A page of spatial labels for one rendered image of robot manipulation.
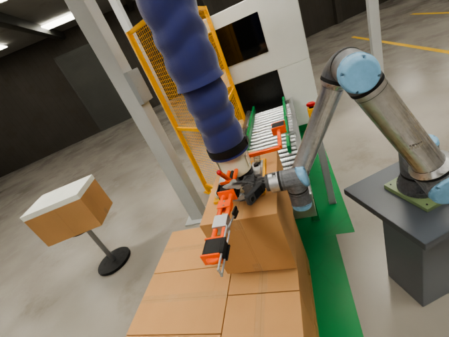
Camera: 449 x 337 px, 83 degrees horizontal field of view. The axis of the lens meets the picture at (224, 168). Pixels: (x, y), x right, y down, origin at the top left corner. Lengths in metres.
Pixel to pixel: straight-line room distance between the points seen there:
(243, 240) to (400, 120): 0.84
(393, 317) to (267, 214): 1.11
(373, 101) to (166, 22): 0.81
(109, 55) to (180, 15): 1.49
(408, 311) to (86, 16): 3.06
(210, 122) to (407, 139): 0.78
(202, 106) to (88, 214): 1.90
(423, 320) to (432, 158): 1.11
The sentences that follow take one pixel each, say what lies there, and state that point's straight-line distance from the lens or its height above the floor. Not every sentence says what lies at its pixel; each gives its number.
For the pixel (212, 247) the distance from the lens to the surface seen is 0.94.
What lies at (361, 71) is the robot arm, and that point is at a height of 1.51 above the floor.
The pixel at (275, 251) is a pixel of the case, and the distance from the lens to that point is 1.37.
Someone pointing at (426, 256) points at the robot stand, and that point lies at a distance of 1.72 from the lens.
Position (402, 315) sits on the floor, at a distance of 2.02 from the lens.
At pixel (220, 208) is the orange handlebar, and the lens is 1.11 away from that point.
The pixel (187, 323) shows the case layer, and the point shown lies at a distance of 1.61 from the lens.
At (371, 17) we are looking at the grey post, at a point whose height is 1.18.
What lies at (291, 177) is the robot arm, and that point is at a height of 1.15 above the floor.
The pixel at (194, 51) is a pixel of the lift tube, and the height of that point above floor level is 1.74.
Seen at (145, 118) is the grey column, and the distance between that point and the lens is 2.58.
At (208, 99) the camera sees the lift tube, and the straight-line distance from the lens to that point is 1.18.
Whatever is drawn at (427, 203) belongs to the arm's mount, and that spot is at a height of 0.77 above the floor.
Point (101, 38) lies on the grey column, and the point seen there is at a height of 2.07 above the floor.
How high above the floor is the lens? 1.77
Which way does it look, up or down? 27 degrees down
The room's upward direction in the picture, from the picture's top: 24 degrees counter-clockwise
